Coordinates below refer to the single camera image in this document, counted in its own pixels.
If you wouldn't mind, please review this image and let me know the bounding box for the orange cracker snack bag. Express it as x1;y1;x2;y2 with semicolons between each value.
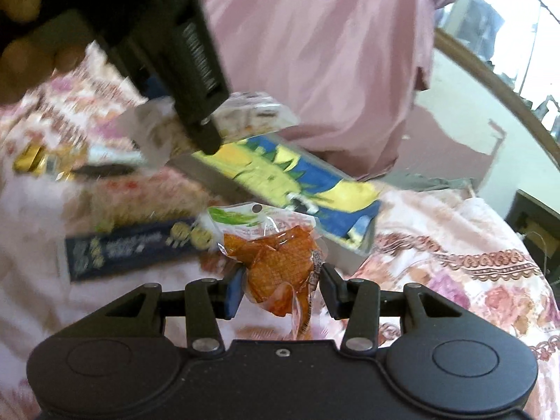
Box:
191;202;324;340

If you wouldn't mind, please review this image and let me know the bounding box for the clear biscuit packet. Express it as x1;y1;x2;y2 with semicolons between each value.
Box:
116;92;300;168

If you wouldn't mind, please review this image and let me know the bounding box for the person's left hand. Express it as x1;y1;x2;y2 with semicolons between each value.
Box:
1;0;93;105

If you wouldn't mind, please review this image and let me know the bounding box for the dark blue snack box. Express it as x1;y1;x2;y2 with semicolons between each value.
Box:
57;218;216;282

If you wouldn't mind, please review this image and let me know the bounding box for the floral pink bedsheet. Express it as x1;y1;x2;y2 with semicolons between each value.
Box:
1;45;559;419

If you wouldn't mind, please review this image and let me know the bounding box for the grey tray with colourful lining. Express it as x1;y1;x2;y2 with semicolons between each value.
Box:
168;135;382;276

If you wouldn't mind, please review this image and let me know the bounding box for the gold wrapped snack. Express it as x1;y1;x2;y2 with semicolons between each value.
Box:
12;143;80;181

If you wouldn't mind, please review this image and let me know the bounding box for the pink satin curtain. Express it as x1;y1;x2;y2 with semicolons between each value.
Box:
203;0;455;177

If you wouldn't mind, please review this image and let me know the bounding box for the wooden window frame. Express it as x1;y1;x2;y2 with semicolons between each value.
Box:
434;28;560;168

